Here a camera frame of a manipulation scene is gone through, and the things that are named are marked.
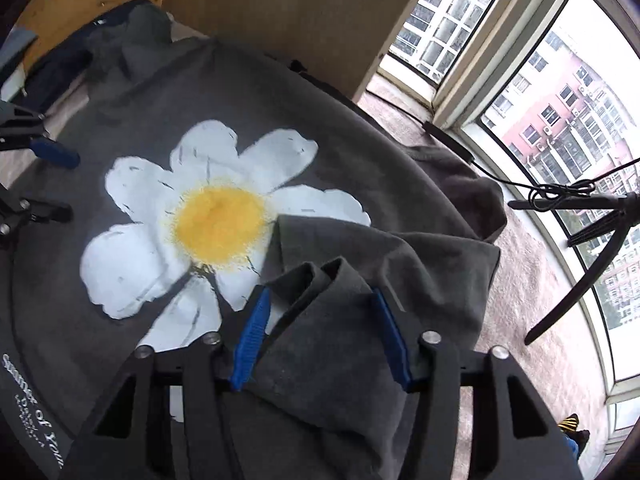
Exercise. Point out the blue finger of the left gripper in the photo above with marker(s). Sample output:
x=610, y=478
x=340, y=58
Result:
x=55, y=153
x=50, y=211

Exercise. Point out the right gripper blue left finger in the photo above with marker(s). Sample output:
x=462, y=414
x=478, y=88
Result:
x=251, y=334

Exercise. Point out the oak wooden board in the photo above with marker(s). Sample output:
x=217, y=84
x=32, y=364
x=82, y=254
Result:
x=340, y=42

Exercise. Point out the black cable inline remote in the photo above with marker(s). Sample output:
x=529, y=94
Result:
x=445, y=139

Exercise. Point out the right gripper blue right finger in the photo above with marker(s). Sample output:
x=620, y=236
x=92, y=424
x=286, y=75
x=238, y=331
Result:
x=395, y=348

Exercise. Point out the dark grey daisy hoodie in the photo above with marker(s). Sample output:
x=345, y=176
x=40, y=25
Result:
x=208, y=169

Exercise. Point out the navy blue folded shirt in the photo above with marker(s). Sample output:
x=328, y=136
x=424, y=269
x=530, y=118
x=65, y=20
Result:
x=53, y=73

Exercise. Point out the black yellow striped garment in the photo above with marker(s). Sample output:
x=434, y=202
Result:
x=570, y=427

